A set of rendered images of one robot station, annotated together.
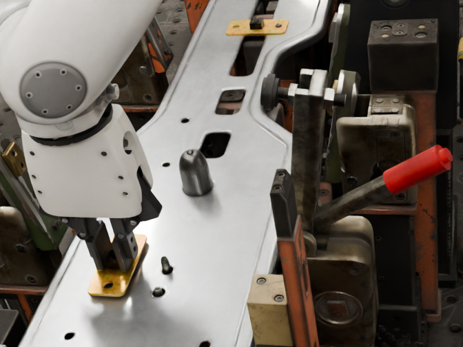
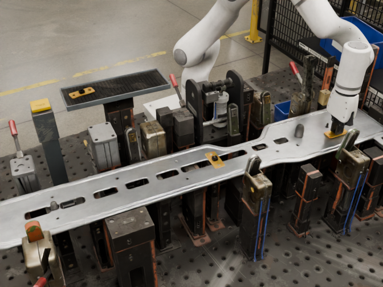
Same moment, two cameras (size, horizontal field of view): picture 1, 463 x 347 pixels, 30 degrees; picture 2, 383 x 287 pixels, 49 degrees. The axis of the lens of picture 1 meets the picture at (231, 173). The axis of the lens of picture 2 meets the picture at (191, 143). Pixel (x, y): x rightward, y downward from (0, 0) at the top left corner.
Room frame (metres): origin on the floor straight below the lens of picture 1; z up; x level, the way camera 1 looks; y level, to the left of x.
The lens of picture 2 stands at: (1.85, 0.66, 1.90)
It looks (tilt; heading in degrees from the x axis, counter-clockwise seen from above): 37 degrees down; 227
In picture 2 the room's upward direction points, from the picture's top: straight up
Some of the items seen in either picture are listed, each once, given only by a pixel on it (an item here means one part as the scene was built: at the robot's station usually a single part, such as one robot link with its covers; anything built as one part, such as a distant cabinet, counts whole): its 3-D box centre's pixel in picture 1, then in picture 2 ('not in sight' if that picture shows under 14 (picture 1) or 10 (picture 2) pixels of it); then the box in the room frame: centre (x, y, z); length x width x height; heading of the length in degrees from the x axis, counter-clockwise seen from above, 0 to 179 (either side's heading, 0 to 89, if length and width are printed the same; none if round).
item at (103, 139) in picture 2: not in sight; (109, 178); (1.31, -0.34, 0.90); 0.13 x 0.10 x 0.41; 71
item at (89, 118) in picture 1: (66, 100); (347, 85); (0.63, 0.12, 1.20); 0.09 x 0.08 x 0.03; 71
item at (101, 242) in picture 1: (85, 235); (342, 127); (0.64, 0.15, 1.04); 0.03 x 0.03 x 0.07; 71
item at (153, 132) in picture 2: not in sight; (155, 170); (1.16, -0.27, 0.89); 0.13 x 0.11 x 0.38; 71
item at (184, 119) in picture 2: not in sight; (183, 154); (1.02, -0.27, 0.89); 0.13 x 0.11 x 0.38; 71
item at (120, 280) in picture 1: (116, 260); (336, 131); (0.63, 0.13, 1.01); 0.08 x 0.04 x 0.01; 161
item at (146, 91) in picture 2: not in sight; (115, 88); (1.16, -0.47, 1.16); 0.37 x 0.14 x 0.02; 161
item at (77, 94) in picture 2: not in sight; (81, 91); (1.27, -0.51, 1.17); 0.08 x 0.04 x 0.01; 173
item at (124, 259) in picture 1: (132, 237); (333, 121); (0.63, 0.10, 1.04); 0.03 x 0.03 x 0.07; 71
